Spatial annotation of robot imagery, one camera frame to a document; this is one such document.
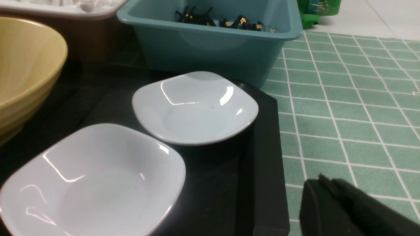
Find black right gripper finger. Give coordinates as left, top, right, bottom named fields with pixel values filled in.
left=299, top=174, right=420, bottom=236

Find white square dish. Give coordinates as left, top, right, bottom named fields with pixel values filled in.
left=132, top=71, right=259, bottom=146
left=1, top=124, right=186, bottom=236

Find yellow noodle bowl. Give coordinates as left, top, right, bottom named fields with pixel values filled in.
left=0, top=17, right=68, bottom=145

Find black serving tray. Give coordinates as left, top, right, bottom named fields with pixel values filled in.
left=1, top=66, right=290, bottom=236

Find green checkered table mat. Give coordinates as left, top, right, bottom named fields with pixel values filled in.
left=262, top=31, right=420, bottom=236

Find teal plastic bin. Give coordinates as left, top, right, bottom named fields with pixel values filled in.
left=117, top=0, right=303, bottom=87

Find green backdrop cloth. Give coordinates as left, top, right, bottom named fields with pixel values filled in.
left=297, top=0, right=342, bottom=29

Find black chopsticks in bin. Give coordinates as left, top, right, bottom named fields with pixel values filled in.
left=175, top=6, right=264, bottom=32

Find white spoon bin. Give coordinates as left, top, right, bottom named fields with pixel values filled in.
left=0, top=0, right=127, bottom=20

